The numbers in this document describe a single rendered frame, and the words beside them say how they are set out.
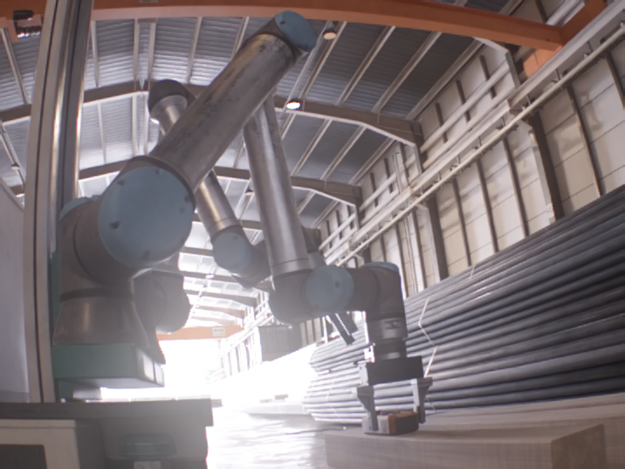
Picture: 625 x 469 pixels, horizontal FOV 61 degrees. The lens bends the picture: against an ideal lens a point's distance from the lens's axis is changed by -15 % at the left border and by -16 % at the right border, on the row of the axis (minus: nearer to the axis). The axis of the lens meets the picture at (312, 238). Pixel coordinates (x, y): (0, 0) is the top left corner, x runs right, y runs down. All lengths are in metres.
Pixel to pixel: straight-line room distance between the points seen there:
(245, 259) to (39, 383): 0.61
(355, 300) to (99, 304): 0.50
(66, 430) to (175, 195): 0.44
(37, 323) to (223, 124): 0.55
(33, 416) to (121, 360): 0.20
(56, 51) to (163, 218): 0.66
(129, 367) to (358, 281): 0.49
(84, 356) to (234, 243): 0.59
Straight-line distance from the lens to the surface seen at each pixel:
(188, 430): 1.21
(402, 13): 10.64
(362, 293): 1.22
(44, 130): 1.35
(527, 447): 0.81
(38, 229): 1.27
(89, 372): 1.03
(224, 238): 1.49
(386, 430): 1.28
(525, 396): 2.67
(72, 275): 1.09
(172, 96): 1.72
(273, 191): 1.33
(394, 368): 1.29
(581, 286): 2.52
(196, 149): 1.05
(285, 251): 1.31
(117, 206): 0.90
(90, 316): 1.05
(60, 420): 1.02
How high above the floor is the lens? 0.31
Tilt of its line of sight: 15 degrees up
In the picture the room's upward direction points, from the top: 7 degrees counter-clockwise
